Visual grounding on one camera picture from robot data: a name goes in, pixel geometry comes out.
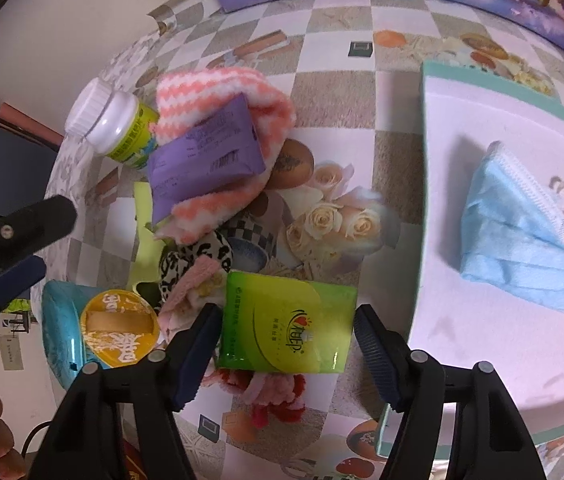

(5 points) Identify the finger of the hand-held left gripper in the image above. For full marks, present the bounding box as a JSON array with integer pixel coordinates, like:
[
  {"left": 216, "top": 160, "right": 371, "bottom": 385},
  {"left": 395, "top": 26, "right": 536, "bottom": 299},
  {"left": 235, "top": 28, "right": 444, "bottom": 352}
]
[
  {"left": 0, "top": 195, "right": 78, "bottom": 273},
  {"left": 0, "top": 255, "right": 46, "bottom": 338}
]

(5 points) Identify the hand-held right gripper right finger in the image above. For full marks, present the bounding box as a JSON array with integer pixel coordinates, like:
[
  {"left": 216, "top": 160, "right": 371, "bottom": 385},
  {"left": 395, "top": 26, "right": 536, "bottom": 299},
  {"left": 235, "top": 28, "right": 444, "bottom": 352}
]
[{"left": 353, "top": 304, "right": 548, "bottom": 480}]

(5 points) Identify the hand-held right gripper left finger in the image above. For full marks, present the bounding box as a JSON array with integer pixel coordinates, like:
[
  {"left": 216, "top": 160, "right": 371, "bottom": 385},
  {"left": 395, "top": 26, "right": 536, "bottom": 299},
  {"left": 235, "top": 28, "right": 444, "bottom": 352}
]
[{"left": 26, "top": 302, "right": 223, "bottom": 480}]

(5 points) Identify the green tissue packet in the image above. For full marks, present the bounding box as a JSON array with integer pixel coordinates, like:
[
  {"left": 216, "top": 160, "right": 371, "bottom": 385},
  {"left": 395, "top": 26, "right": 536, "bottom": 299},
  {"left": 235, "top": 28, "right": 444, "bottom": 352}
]
[{"left": 216, "top": 270, "right": 359, "bottom": 376}]

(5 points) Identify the leopard print scrunchie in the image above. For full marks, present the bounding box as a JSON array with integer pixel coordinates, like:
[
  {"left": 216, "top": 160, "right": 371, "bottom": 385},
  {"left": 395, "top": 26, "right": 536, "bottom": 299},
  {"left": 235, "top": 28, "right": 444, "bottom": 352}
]
[{"left": 158, "top": 230, "right": 235, "bottom": 311}]

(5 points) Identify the white box with teal rim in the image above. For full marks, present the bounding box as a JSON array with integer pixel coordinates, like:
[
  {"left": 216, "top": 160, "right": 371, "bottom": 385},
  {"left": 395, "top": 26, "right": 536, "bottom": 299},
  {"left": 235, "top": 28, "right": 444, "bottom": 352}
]
[{"left": 376, "top": 59, "right": 564, "bottom": 461}]

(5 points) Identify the lime green cloth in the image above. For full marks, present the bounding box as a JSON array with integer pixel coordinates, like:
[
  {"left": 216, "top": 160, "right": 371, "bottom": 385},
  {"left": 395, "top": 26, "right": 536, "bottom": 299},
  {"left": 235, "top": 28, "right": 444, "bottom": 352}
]
[{"left": 132, "top": 182, "right": 173, "bottom": 293}]

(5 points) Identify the purple wipes packet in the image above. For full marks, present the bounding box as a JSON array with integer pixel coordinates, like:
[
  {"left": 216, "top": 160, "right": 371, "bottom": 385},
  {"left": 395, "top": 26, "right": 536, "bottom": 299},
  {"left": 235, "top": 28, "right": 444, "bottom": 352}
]
[{"left": 148, "top": 94, "right": 267, "bottom": 228}]

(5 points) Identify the pink white striped towel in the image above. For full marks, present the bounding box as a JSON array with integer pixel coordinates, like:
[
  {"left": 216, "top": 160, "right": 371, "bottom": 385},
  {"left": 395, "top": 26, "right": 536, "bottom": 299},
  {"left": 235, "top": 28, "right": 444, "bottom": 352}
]
[{"left": 154, "top": 66, "right": 297, "bottom": 243}]

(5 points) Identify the teal blue pouch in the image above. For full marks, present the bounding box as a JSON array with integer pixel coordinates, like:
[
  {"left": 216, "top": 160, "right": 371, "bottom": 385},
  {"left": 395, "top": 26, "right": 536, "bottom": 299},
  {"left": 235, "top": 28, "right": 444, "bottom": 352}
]
[{"left": 42, "top": 280, "right": 112, "bottom": 391}]

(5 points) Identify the small pink cloth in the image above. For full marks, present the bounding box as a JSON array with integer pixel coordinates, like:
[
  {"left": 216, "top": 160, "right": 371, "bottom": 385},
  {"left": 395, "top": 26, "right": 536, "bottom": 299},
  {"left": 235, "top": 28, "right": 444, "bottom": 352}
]
[{"left": 159, "top": 255, "right": 227, "bottom": 333}]

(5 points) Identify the yellow lidded snack cup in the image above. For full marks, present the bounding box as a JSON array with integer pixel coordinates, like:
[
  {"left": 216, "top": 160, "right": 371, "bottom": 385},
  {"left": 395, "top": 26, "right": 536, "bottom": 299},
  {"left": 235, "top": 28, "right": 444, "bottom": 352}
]
[{"left": 80, "top": 289, "right": 160, "bottom": 367}]

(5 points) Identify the red pink fluffy toy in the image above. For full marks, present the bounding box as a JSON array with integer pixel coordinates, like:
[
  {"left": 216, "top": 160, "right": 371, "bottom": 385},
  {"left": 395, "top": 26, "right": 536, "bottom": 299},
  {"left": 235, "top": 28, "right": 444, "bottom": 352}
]
[{"left": 202, "top": 367, "right": 307, "bottom": 428}]

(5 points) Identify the white bottle with green label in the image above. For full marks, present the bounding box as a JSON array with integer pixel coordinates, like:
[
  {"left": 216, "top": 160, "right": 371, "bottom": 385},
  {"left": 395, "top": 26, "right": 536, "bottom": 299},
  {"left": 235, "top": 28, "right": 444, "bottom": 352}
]
[{"left": 64, "top": 77, "right": 163, "bottom": 171}]

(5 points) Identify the blue face mask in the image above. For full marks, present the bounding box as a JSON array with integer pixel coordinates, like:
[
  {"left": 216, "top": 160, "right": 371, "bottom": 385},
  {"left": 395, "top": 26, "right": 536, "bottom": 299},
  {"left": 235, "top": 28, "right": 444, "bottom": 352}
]
[{"left": 459, "top": 141, "right": 564, "bottom": 313}]

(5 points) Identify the printed checkered tablecloth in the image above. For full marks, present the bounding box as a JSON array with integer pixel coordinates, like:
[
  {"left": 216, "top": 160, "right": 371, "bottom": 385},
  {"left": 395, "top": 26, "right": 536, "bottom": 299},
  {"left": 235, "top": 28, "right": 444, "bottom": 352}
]
[{"left": 42, "top": 0, "right": 564, "bottom": 480}]

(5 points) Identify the reddish wooden frame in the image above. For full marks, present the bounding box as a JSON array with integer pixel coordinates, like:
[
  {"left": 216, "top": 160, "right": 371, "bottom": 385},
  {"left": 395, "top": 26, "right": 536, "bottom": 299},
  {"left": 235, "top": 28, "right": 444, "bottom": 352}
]
[{"left": 0, "top": 102, "right": 65, "bottom": 151}]

